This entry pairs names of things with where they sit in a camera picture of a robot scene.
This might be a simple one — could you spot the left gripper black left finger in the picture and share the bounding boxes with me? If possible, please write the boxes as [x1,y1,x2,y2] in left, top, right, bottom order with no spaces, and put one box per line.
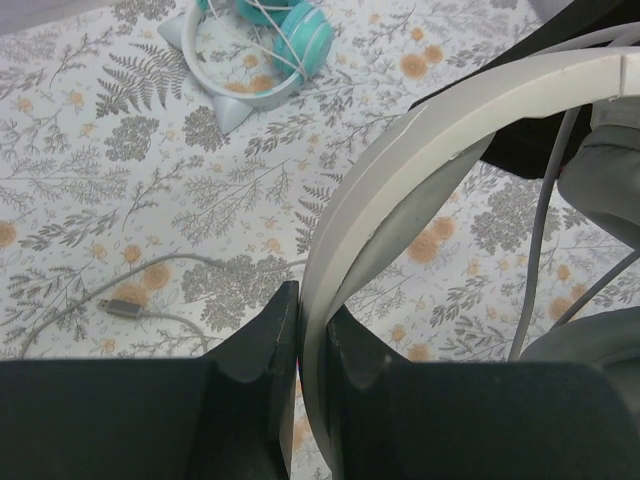
[1,281,299,479]

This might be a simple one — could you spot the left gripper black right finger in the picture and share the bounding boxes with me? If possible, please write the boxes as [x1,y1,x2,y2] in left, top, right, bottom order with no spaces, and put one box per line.
[327,308,639,479]

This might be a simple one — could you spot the grey headphone cable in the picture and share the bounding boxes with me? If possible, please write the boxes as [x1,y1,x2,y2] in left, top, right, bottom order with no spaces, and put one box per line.
[19,253,307,359]

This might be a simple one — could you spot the white headphone cable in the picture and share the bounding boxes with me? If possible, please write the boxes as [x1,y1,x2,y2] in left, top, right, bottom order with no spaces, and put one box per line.
[206,0,331,91]

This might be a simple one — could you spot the teal white headphones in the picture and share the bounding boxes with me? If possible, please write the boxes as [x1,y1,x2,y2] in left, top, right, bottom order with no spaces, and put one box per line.
[158,1,333,134]

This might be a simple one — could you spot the floral table mat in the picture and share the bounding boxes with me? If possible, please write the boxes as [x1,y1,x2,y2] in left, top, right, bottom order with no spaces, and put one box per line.
[0,0,640,480]

